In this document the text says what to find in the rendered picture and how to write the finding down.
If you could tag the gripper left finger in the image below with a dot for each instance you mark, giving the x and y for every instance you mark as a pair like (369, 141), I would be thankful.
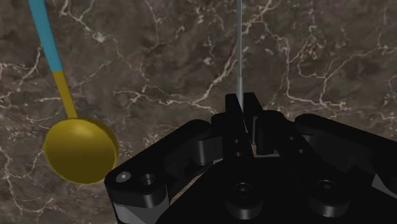
(186, 145)

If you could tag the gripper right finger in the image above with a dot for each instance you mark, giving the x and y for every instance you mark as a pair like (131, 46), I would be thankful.
(328, 145)

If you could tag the thin grey metal rod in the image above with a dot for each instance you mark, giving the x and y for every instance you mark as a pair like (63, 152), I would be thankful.
(239, 46)

